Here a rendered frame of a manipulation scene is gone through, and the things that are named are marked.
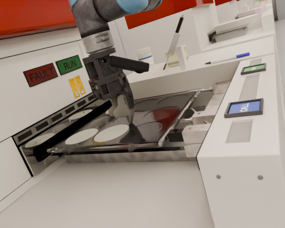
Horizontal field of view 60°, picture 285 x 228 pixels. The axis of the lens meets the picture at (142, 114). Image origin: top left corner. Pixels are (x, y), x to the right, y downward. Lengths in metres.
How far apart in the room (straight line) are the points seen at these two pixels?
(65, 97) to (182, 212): 0.57
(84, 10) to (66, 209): 0.45
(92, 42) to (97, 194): 0.36
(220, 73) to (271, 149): 0.56
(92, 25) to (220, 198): 0.47
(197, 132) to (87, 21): 0.36
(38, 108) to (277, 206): 0.66
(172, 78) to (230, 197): 0.61
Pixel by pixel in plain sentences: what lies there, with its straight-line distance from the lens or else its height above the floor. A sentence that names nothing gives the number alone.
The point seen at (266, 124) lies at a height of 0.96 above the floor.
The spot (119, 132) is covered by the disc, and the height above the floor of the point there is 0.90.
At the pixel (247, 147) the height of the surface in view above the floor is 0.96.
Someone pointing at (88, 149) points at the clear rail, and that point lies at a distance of 0.64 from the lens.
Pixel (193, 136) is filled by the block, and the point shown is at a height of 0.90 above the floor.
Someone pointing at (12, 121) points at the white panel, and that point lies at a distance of 0.75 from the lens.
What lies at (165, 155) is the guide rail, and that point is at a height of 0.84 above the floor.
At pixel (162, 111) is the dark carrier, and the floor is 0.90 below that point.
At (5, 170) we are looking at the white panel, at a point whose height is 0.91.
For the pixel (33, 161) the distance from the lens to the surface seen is 0.77.
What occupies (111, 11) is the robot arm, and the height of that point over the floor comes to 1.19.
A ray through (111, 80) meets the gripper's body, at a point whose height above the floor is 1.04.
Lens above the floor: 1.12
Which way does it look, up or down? 17 degrees down
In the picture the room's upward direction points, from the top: 18 degrees counter-clockwise
